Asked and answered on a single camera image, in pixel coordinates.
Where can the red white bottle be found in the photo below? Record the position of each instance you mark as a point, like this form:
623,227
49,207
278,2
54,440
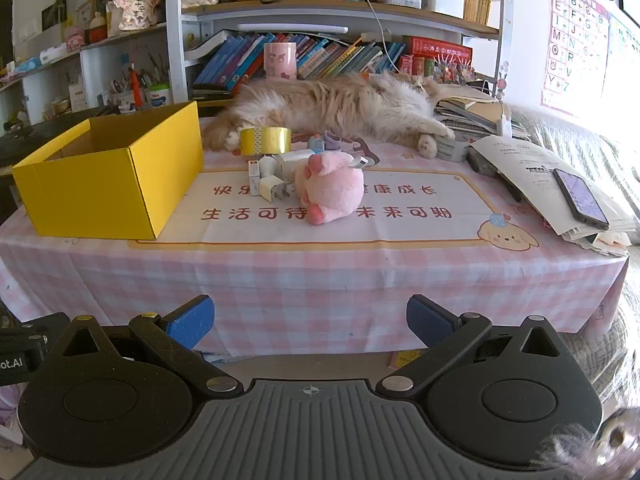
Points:
134,87

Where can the row of blue books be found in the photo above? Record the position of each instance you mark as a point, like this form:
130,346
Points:
225,60

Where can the pink doll figure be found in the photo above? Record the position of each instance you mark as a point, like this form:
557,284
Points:
132,5

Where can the fluffy orange white cat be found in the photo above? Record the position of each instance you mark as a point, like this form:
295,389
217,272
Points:
325,105

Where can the black smartphone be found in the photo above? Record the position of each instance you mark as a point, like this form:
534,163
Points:
580,197

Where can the pink printed cup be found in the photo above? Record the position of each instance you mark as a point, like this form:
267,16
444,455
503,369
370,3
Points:
280,60

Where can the alphabet wall poster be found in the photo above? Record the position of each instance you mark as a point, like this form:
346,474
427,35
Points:
575,45

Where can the pink plush pig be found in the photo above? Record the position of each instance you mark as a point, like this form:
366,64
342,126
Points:
325,185

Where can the grey purple toy car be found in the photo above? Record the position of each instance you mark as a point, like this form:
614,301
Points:
330,140

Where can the small white blue packet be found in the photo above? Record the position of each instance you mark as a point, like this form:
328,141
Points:
360,161

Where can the dark grey case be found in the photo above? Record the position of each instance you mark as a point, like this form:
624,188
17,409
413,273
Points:
480,165

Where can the white paper sheets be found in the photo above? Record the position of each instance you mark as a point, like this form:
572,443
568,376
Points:
520,160

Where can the small white box red label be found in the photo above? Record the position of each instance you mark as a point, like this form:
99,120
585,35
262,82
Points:
254,177

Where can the yellow cardboard box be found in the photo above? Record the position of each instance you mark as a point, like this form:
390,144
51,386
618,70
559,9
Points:
100,195

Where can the colourful printed box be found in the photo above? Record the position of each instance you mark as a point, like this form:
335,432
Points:
452,71

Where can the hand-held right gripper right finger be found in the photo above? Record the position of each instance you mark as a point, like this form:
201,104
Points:
430,320

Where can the white bookshelf frame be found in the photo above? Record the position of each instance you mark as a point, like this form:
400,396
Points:
175,35

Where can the stack of notebooks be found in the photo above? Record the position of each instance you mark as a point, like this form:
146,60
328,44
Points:
475,110

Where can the white side shelf unit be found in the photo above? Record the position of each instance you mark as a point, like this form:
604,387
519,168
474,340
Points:
95,62

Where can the grey tape roll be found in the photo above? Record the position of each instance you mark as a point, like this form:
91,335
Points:
452,152

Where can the red boxed book set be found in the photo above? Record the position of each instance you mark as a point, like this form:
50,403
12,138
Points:
440,50

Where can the white charger plug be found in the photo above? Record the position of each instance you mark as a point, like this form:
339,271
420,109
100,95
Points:
272,186
267,165

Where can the white jar green label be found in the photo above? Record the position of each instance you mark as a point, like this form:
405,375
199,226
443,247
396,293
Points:
159,96

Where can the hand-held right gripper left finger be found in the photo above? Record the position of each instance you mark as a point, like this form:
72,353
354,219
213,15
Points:
192,317

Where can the gold tape roll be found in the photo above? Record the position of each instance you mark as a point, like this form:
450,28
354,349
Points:
280,141

